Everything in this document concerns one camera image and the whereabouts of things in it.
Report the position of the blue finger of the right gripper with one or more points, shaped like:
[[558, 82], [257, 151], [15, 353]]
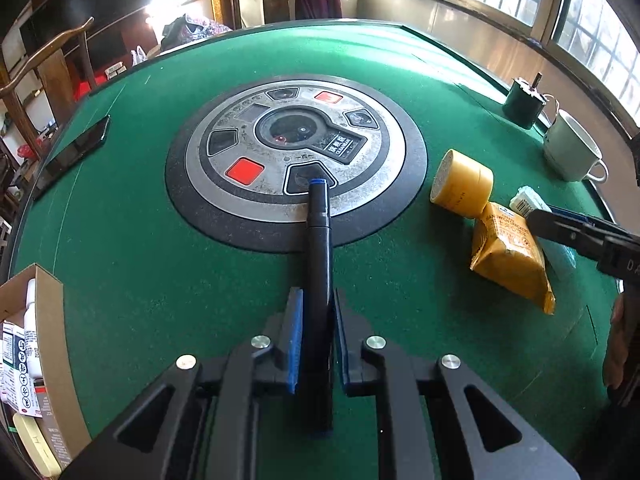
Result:
[[577, 235], [578, 216]]

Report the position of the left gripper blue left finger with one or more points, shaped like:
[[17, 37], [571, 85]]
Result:
[[289, 345]]

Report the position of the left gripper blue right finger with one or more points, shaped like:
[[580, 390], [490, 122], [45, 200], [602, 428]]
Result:
[[351, 331]]

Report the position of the light blue tissue pack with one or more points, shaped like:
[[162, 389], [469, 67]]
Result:
[[527, 202]]

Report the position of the black marker blue cap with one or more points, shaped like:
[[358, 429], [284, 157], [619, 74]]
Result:
[[315, 379]]

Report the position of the yellow cracker packet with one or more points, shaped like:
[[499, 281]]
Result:
[[506, 253]]

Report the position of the yellow round container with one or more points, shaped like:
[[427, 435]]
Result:
[[461, 185]]

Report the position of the green white medicine box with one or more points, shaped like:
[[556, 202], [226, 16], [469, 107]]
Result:
[[17, 387]]

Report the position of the cream keychain case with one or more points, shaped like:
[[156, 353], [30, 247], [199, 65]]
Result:
[[36, 446]]

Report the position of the white medicine bottle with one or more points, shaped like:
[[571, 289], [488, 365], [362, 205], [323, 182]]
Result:
[[30, 329]]

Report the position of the grey red carton box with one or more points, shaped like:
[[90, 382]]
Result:
[[49, 426]]

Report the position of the person right hand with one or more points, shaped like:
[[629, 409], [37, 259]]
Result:
[[617, 347]]

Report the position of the white ceramic mug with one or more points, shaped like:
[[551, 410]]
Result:
[[572, 152]]

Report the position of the dark green cylinder motor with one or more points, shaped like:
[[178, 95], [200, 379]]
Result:
[[524, 102]]

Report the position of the round table centre control panel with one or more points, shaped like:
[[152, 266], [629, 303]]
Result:
[[239, 170]]

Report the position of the cardboard box tray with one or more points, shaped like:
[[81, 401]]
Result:
[[56, 373]]

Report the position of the black smartphone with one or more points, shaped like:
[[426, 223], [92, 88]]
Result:
[[74, 153]]

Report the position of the wooden armchair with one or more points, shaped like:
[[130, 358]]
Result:
[[50, 64]]

